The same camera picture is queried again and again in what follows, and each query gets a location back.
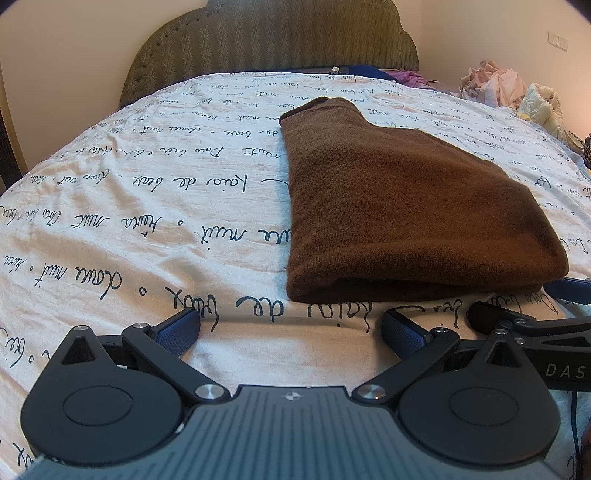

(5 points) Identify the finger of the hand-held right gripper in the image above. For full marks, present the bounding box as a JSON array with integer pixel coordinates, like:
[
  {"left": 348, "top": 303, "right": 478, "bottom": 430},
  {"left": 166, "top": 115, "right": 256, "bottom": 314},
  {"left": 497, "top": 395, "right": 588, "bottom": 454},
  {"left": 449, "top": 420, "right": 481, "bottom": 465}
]
[
  {"left": 468, "top": 301, "right": 591, "bottom": 347},
  {"left": 549, "top": 278, "right": 591, "bottom": 305}
]

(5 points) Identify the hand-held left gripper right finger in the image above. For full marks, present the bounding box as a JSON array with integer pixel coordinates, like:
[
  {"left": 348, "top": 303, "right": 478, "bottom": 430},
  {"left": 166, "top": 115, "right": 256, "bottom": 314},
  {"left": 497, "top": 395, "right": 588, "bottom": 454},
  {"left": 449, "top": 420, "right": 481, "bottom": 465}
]
[{"left": 353, "top": 308, "right": 532, "bottom": 407}]

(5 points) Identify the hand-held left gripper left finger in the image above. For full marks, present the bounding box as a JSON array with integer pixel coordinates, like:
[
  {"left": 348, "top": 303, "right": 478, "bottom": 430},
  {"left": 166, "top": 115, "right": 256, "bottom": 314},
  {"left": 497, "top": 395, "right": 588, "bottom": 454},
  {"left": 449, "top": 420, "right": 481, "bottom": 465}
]
[{"left": 58, "top": 308, "right": 232, "bottom": 408}]

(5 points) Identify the brown knit sweater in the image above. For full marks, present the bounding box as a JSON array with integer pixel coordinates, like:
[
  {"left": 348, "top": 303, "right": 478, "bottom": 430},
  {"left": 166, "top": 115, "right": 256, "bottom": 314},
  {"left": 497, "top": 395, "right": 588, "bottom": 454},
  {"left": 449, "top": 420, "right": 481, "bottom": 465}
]
[{"left": 278, "top": 96, "right": 570, "bottom": 304}]

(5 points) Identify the pink clothes pile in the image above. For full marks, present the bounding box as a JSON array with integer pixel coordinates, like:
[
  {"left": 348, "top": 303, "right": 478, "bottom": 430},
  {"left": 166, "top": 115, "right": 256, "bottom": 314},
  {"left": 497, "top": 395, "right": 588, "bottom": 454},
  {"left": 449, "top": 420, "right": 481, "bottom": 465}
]
[{"left": 459, "top": 60, "right": 527, "bottom": 109}]

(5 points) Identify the white script-printed bedsheet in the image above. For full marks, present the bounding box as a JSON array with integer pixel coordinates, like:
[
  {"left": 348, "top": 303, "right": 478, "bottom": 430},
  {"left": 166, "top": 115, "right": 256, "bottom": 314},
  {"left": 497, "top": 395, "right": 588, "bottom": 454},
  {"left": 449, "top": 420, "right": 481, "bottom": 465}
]
[{"left": 0, "top": 71, "right": 591, "bottom": 480}]

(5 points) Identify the pale yellow quilted jacket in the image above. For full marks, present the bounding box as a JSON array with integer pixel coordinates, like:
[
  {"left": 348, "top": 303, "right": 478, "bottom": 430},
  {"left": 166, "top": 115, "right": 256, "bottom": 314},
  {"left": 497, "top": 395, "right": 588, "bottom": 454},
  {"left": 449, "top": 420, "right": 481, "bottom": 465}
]
[{"left": 517, "top": 82, "right": 573, "bottom": 139}]

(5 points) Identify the purple cloth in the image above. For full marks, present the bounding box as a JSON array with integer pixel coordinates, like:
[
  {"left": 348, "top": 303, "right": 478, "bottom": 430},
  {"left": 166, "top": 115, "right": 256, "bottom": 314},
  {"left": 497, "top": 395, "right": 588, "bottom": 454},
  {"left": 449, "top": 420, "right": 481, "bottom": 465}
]
[{"left": 385, "top": 69, "right": 439, "bottom": 88}]

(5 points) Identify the green upholstered headboard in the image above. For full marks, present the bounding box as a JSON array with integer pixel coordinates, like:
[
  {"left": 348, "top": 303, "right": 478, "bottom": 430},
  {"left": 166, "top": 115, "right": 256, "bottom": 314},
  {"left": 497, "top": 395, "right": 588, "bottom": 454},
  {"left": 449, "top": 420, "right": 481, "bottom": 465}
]
[{"left": 119, "top": 0, "right": 420, "bottom": 109}]

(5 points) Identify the black cable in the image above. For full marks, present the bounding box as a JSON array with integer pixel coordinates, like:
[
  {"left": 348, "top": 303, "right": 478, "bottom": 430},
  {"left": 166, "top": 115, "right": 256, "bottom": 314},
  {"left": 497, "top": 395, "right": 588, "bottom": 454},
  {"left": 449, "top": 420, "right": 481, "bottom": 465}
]
[{"left": 570, "top": 391, "right": 583, "bottom": 480}]

